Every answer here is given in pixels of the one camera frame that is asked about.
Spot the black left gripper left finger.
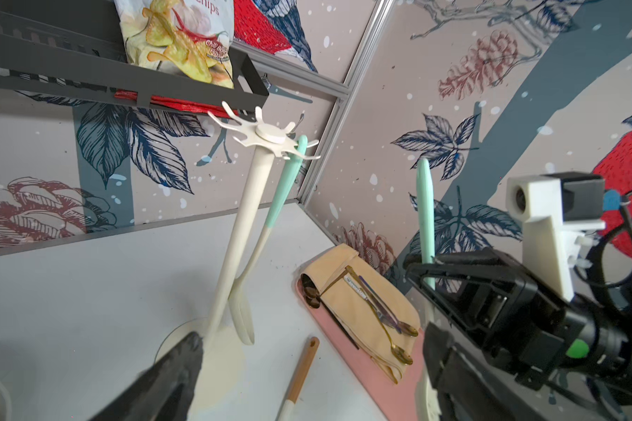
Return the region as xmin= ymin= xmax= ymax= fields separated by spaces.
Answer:
xmin=93 ymin=333 xmax=204 ymax=420

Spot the mint handle cream skimmer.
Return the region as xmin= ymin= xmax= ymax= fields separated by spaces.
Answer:
xmin=228 ymin=154 xmax=303 ymax=346

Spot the pink tray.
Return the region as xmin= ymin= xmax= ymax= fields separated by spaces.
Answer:
xmin=294 ymin=278 xmax=424 ymax=420

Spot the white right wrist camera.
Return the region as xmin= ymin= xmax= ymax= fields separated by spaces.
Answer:
xmin=506 ymin=172 xmax=606 ymax=303

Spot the cream utensil rack stand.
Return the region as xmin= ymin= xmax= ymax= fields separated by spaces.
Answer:
xmin=158 ymin=103 xmax=319 ymax=420

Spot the gold spoon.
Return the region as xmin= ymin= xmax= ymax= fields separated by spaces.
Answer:
xmin=346 ymin=266 xmax=414 ymax=366

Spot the purple cutlery piece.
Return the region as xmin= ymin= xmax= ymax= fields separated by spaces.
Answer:
xmin=358 ymin=275 xmax=419 ymax=338

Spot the black wall basket shelf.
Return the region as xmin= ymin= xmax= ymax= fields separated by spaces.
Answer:
xmin=0 ymin=1 xmax=269 ymax=112

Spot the Chuba cassava chips bag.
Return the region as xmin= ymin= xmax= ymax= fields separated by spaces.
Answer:
xmin=114 ymin=0 xmax=235 ymax=89

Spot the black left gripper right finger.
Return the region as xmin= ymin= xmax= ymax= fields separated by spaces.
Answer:
xmin=422 ymin=324 xmax=544 ymax=421

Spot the wood handle cream skimmer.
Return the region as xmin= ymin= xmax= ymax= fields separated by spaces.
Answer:
xmin=277 ymin=337 xmax=320 ymax=421

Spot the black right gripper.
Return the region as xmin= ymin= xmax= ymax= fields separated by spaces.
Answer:
xmin=404 ymin=248 xmax=590 ymax=389

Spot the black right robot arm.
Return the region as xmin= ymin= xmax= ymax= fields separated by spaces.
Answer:
xmin=406 ymin=208 xmax=632 ymax=405

